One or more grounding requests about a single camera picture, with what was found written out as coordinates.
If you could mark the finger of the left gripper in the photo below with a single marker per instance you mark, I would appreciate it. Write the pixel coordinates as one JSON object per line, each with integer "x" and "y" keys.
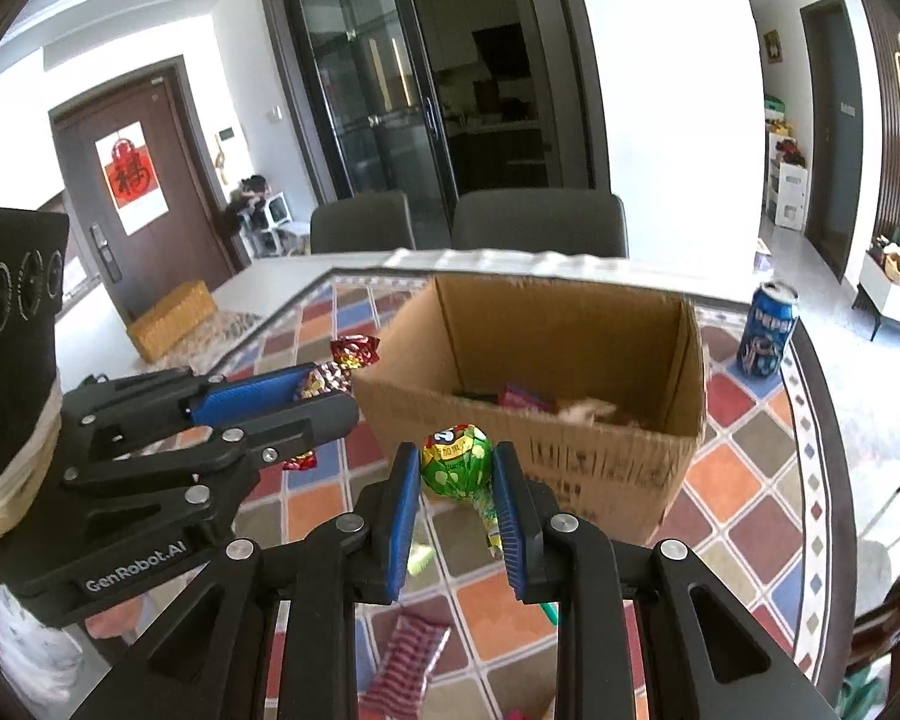
{"x": 295, "y": 430}
{"x": 131, "y": 413}

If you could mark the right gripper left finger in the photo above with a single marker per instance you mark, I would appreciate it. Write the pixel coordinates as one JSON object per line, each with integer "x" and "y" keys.
{"x": 287, "y": 612}

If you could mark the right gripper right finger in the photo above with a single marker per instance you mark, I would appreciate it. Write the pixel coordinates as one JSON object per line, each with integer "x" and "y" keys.
{"x": 660, "y": 620}

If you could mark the red gold candy wrapper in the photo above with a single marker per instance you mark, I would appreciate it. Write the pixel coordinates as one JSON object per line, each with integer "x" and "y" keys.
{"x": 347, "y": 353}

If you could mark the maroon striped snack bar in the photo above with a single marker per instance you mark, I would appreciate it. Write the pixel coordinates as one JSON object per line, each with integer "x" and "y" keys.
{"x": 402, "y": 680}

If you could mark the green lollipop candy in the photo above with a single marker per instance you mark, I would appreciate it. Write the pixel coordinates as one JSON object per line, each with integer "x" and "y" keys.
{"x": 461, "y": 463}

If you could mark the tan snack bag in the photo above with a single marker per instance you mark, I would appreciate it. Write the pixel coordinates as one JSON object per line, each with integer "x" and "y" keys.
{"x": 586, "y": 411}

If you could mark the magenta snack bag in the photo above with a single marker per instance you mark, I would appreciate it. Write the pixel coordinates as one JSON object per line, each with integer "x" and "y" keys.
{"x": 514, "y": 398}

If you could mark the patterned place mat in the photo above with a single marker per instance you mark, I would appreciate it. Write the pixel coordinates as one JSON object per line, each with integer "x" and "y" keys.
{"x": 208, "y": 343}

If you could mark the woven yellow tissue box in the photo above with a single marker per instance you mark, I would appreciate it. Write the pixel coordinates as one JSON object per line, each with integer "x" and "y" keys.
{"x": 170, "y": 319}

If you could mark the colourful diamond tablecloth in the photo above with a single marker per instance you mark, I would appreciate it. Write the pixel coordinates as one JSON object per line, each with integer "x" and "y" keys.
{"x": 754, "y": 505}

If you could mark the brown entrance door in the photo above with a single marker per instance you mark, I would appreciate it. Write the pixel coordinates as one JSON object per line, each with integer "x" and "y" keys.
{"x": 190, "y": 242}

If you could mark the white shelf with toy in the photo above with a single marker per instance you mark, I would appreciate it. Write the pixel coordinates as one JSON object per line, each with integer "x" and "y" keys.
{"x": 260, "y": 217}

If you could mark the dark dining chair left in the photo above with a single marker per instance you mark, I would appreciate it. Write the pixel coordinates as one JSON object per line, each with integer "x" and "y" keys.
{"x": 370, "y": 222}

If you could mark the dark dining chair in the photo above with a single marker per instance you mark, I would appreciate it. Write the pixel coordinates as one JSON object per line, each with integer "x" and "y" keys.
{"x": 568, "y": 221}
{"x": 370, "y": 222}

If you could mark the cardboard box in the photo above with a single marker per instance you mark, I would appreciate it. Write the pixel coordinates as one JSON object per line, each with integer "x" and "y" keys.
{"x": 451, "y": 349}

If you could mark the red fu poster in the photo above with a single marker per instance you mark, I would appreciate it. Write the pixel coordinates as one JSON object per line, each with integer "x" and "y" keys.
{"x": 131, "y": 178}

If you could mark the dark dining chair right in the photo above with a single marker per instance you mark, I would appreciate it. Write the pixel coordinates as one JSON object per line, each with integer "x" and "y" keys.
{"x": 568, "y": 221}

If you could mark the blue pepsi can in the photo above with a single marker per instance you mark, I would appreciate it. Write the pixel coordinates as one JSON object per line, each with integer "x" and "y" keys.
{"x": 772, "y": 317}

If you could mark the black glass sliding door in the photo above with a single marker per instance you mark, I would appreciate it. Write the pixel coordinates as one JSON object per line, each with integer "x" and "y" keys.
{"x": 434, "y": 99}

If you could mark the white low tv cabinet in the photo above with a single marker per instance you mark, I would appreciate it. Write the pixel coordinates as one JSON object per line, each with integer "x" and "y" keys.
{"x": 878, "y": 296}

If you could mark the dark interior door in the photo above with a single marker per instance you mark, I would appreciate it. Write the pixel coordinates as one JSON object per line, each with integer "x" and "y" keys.
{"x": 837, "y": 132}

